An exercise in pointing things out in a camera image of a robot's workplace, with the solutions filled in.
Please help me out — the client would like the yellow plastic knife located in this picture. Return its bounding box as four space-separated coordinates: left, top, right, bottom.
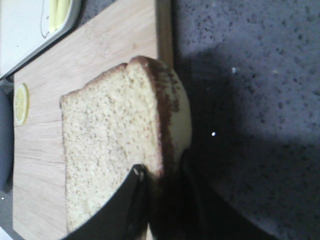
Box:
56 0 70 28

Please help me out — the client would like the lemon slice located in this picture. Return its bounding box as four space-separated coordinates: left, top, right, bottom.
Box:
13 83 30 125

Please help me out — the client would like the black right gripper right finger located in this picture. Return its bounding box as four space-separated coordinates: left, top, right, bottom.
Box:
181 147 278 240

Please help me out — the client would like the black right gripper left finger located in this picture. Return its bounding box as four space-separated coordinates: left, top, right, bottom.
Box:
65 164 149 240

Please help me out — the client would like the yellow plastic fork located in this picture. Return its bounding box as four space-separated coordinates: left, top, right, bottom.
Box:
49 0 59 34

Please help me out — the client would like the white bear tray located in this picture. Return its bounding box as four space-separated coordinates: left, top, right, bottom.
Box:
0 0 82 78

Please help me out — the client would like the bread slice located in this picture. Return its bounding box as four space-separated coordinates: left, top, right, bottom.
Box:
60 56 192 232

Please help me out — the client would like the blue round plate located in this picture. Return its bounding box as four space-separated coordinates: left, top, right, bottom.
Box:
0 89 14 190

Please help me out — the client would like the wooden cutting board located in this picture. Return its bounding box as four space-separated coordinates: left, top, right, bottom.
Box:
12 0 174 240

